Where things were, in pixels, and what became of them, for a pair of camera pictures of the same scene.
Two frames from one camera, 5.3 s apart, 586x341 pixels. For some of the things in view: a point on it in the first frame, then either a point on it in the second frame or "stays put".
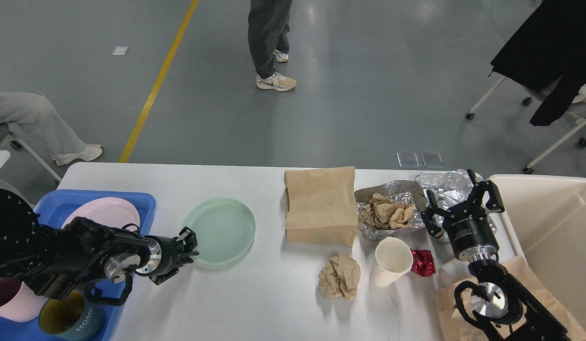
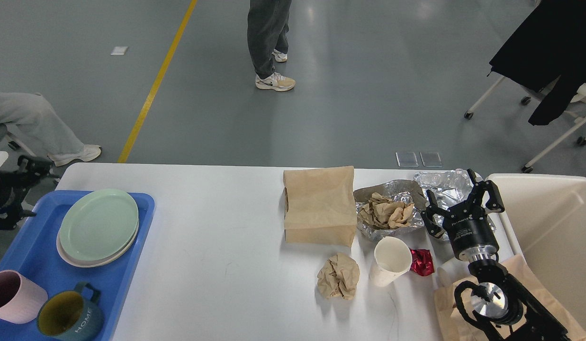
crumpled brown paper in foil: (382, 212) stays put
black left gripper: (166, 254) -> (7, 188)
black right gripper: (466, 223) stays put
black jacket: (558, 41) stays put
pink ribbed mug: (13, 299) stays put
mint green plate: (225, 229) -> (99, 225)
